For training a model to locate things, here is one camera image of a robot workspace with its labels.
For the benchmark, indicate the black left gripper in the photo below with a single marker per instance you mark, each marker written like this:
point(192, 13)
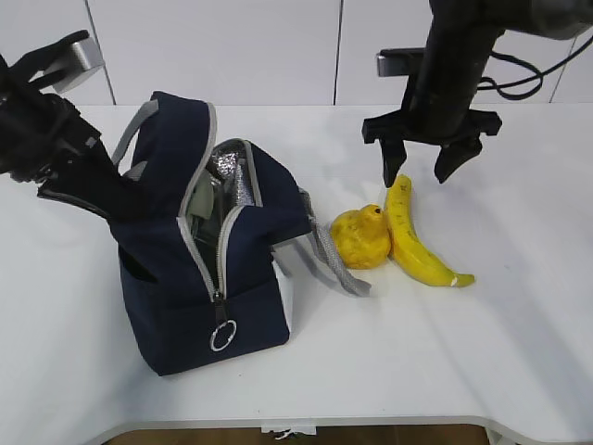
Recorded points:
point(49, 140)

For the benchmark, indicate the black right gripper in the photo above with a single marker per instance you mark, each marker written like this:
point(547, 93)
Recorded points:
point(435, 120)

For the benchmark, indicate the yellow banana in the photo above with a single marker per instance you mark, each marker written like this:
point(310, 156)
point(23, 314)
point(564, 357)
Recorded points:
point(408, 251)

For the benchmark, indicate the yellow pear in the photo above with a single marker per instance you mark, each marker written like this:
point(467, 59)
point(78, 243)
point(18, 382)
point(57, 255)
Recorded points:
point(361, 237)

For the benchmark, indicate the navy blue lunch bag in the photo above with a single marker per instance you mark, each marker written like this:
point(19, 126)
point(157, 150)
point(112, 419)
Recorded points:
point(199, 275)

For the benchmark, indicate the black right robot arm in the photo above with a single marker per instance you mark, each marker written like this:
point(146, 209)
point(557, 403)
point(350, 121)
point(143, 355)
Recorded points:
point(444, 75)

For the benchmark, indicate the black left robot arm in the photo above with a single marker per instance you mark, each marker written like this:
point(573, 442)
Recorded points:
point(26, 76)

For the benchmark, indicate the white tape label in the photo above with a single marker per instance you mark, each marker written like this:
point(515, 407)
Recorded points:
point(289, 428)

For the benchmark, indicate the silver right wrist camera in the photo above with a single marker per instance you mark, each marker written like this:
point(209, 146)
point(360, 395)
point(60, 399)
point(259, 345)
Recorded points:
point(396, 62)

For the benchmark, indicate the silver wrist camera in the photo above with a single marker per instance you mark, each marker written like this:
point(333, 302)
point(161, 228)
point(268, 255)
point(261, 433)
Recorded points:
point(76, 65)
point(396, 62)

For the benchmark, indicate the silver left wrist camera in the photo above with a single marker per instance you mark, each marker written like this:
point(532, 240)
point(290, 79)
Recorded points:
point(76, 65)

